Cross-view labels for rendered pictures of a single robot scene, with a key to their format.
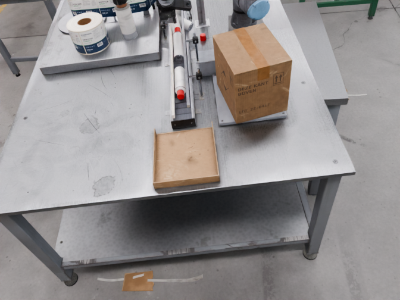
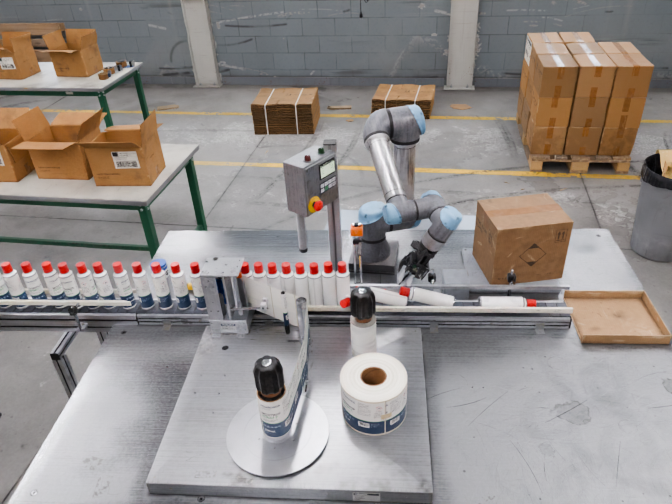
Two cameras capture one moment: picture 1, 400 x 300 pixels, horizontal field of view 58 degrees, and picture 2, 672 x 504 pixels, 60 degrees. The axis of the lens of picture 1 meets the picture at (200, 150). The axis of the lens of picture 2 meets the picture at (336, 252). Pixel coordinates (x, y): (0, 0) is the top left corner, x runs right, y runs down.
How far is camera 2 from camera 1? 2.62 m
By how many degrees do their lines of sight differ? 64
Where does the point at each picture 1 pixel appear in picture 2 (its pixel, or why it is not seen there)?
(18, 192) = not seen: outside the picture
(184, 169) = (633, 320)
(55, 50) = (377, 471)
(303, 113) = not seen: hidden behind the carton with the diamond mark
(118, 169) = (650, 375)
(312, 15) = not seen: hidden behind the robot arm
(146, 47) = (405, 340)
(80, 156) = (637, 417)
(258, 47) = (525, 206)
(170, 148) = (604, 330)
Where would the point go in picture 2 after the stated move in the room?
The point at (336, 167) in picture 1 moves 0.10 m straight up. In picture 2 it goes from (605, 236) to (610, 217)
